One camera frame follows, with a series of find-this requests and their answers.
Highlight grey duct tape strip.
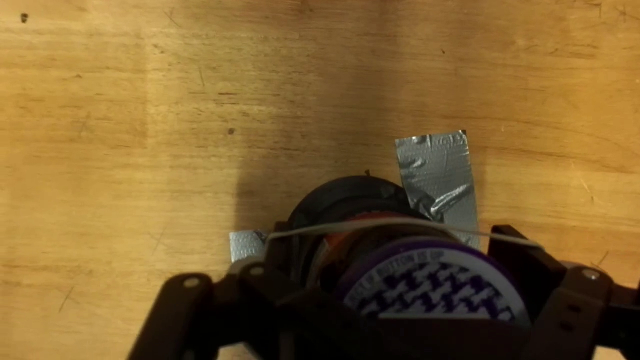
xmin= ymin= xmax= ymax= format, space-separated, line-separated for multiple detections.
xmin=229 ymin=129 xmax=485 ymax=266

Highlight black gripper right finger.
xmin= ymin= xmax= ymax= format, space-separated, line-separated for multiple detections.
xmin=489 ymin=224 xmax=640 ymax=360

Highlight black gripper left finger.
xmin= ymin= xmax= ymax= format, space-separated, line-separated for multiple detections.
xmin=127 ymin=222 xmax=317 ymax=360

